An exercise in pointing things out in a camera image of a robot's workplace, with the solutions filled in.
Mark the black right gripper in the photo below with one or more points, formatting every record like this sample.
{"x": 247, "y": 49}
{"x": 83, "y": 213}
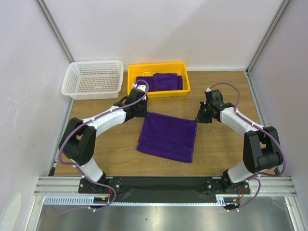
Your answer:
{"x": 204, "y": 115}

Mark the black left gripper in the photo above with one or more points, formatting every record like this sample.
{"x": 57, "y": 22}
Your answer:
{"x": 144, "y": 113}

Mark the purple towel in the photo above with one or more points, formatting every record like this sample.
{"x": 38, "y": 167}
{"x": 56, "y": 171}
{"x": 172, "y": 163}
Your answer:
{"x": 168, "y": 137}
{"x": 165, "y": 81}
{"x": 150, "y": 82}

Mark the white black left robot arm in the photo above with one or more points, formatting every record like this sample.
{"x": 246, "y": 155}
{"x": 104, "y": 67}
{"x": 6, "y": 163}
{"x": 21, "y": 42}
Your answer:
{"x": 77, "y": 144}

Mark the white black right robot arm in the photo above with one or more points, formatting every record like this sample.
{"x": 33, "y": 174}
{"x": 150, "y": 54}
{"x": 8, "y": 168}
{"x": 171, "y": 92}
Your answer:
{"x": 261, "y": 148}

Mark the yellow plastic tray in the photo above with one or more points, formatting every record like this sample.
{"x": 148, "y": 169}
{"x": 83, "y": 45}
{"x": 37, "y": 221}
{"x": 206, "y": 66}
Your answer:
{"x": 147, "y": 70}

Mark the white perforated plastic basket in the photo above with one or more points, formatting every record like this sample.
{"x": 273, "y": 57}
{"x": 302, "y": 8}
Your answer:
{"x": 89, "y": 80}

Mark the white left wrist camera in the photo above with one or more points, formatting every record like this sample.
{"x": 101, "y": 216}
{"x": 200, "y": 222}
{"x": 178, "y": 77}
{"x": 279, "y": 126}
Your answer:
{"x": 143, "y": 87}

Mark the aluminium frame rail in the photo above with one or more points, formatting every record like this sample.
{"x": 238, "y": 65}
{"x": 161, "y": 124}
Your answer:
{"x": 68, "y": 185}

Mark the white slotted cable duct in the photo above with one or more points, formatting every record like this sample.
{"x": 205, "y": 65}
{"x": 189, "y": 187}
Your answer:
{"x": 218, "y": 200}

